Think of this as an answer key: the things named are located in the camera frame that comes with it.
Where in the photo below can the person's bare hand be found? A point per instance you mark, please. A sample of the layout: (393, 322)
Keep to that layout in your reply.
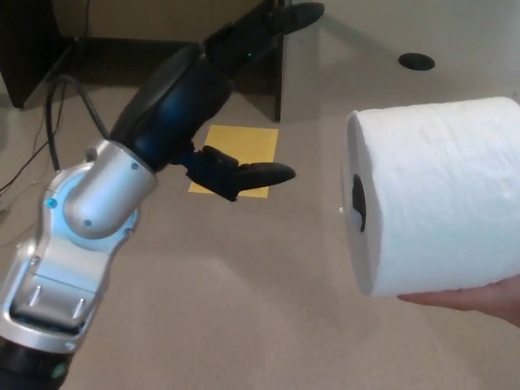
(467, 301)

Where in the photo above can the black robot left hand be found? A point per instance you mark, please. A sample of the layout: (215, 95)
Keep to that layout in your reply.
(170, 109)

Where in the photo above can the white toilet paper roll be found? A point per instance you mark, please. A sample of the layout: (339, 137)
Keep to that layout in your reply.
(438, 183)

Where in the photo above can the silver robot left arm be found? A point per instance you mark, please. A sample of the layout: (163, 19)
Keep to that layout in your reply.
(93, 195)

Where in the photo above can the yellow paper sheet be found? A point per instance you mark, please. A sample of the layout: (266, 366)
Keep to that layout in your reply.
(243, 142)

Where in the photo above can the black round floor cap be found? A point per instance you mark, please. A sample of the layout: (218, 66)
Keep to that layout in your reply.
(417, 62)

